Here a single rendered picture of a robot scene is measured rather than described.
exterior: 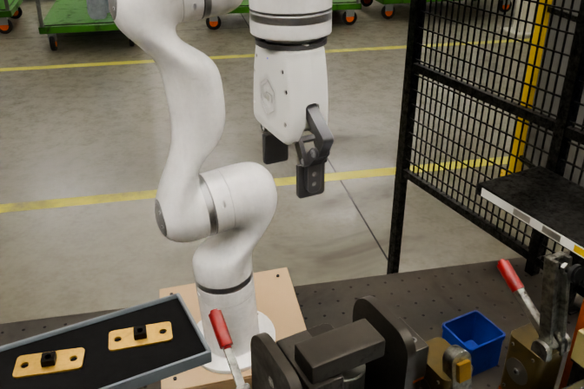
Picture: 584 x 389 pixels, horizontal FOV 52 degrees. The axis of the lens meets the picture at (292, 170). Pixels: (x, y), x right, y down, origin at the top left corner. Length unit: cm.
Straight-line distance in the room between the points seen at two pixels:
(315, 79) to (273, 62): 5
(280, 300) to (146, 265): 165
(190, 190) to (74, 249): 222
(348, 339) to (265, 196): 41
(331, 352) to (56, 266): 248
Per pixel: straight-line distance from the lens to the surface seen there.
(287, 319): 141
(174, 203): 108
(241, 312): 126
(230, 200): 110
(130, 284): 294
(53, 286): 304
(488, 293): 175
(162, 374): 82
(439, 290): 172
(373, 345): 81
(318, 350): 79
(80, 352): 87
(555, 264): 97
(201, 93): 103
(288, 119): 61
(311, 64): 60
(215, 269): 118
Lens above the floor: 173
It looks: 27 degrees down
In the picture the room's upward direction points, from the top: straight up
